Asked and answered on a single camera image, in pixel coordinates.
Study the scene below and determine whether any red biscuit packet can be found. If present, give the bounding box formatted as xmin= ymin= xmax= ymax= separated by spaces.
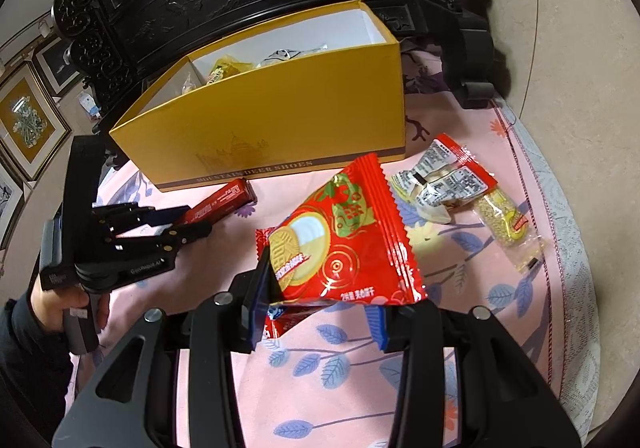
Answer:
xmin=255 ymin=153 xmax=428 ymax=341

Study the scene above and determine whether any person's left hand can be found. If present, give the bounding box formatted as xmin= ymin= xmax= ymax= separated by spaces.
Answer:
xmin=27 ymin=284 xmax=112 ymax=335

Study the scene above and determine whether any pink floral tablecloth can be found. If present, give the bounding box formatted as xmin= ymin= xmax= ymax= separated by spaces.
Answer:
xmin=55 ymin=48 xmax=596 ymax=448

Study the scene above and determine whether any red bar packet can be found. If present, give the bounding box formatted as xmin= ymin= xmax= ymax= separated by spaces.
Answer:
xmin=172 ymin=178 xmax=258 ymax=229

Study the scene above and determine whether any narrow framed picture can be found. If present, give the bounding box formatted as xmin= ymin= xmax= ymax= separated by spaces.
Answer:
xmin=0 ymin=163 xmax=26 ymax=249

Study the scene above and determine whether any dark framed picture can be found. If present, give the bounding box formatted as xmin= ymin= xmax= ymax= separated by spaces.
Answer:
xmin=32 ymin=35 xmax=76 ymax=96

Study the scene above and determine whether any gold framed picture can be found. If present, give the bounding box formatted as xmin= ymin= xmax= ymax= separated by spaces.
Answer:
xmin=0 ymin=62 xmax=71 ymax=181

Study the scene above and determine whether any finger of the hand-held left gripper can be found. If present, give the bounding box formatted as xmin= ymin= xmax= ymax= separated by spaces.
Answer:
xmin=100 ymin=220 xmax=213 ymax=255
xmin=92 ymin=202 xmax=193 ymax=229

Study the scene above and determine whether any small bright yellow packet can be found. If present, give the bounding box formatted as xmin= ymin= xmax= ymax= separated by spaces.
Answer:
xmin=205 ymin=52 xmax=246 ymax=86

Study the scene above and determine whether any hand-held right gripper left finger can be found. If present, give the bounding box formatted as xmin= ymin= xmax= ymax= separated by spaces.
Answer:
xmin=52 ymin=248 xmax=273 ymax=448

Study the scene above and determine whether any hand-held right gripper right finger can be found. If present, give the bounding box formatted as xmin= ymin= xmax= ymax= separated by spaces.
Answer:
xmin=364 ymin=303 xmax=583 ymax=448

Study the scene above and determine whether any pale yellow snack packet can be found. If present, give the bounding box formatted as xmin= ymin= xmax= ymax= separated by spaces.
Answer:
xmin=389 ymin=169 xmax=453 ymax=225

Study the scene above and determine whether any yellow cardboard box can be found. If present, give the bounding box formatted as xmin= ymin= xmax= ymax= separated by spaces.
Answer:
xmin=108 ymin=0 xmax=407 ymax=193

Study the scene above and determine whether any white wall notice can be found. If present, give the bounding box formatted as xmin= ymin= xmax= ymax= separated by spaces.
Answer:
xmin=77 ymin=92 xmax=101 ymax=119

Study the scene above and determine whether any red white small packet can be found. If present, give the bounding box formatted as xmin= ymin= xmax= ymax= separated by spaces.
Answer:
xmin=420 ymin=165 xmax=498 ymax=209
xmin=417 ymin=133 xmax=473 ymax=186

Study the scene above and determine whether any clear millet crisp packet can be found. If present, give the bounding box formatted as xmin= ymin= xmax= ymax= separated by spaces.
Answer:
xmin=470 ymin=193 xmax=546 ymax=273

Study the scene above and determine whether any person's left forearm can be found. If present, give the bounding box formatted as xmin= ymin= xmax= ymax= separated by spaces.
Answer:
xmin=0 ymin=295 xmax=76 ymax=429

